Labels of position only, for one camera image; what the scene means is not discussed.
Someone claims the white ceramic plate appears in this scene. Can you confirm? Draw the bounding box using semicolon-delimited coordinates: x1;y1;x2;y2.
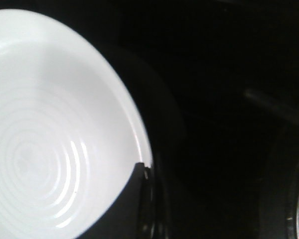
0;9;152;239

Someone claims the black glass cooktop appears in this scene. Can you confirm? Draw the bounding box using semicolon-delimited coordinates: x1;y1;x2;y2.
84;0;299;239

